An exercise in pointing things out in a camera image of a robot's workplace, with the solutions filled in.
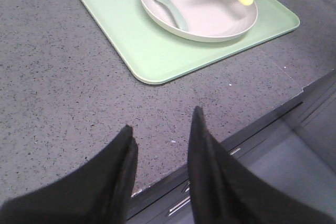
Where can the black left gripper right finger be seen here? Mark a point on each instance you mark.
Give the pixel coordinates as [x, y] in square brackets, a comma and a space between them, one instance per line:
[222, 190]

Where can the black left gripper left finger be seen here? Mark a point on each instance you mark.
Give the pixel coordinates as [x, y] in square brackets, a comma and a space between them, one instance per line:
[97, 192]

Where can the white round plate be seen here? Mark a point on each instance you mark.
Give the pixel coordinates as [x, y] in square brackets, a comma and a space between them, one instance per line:
[207, 20]

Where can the dark cabinet with drawers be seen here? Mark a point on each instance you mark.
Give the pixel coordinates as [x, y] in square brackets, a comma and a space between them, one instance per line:
[292, 148]

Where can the light green tray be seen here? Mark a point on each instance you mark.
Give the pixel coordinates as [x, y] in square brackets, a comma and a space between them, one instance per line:
[156, 56]

